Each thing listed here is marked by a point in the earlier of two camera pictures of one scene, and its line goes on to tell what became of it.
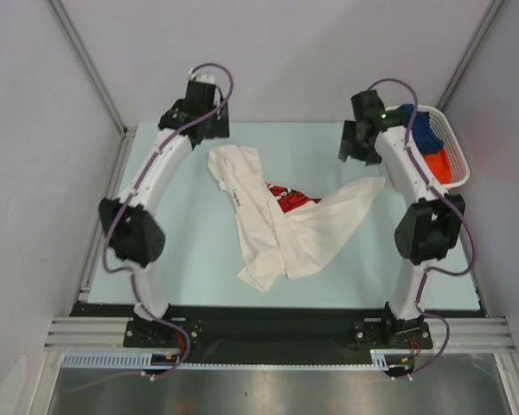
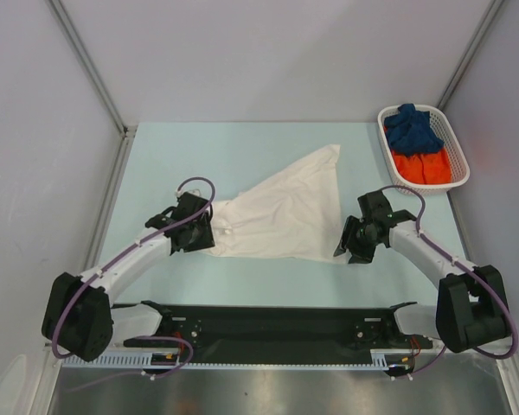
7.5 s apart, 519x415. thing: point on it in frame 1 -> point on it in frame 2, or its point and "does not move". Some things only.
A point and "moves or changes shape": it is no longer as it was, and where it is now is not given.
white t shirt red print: [281, 233] moves or changes shape
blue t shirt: [425, 137] does not move
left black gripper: [221, 125] -> [206, 240]
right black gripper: [356, 141] -> [355, 241]
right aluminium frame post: [483, 30] does not move
